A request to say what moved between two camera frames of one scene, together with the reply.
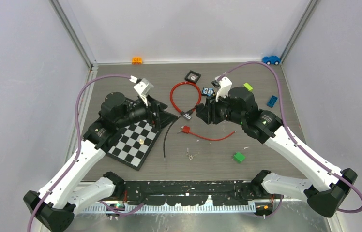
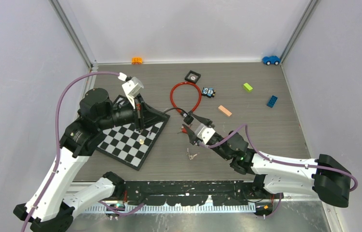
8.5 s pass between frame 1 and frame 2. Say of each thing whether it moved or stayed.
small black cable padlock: moved
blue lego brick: stayed
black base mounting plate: stayed
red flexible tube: stayed
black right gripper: moved
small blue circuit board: stayed
